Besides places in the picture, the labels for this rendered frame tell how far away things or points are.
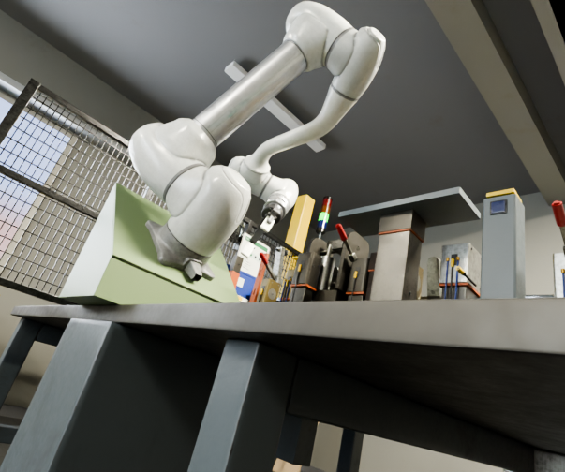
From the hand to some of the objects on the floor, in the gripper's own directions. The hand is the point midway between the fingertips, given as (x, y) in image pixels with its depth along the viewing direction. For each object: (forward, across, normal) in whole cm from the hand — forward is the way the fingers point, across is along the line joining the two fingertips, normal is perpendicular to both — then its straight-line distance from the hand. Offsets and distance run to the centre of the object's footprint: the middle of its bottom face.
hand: (255, 241), depth 124 cm
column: (+98, -41, +9) cm, 107 cm away
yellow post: (+20, -150, +77) cm, 170 cm away
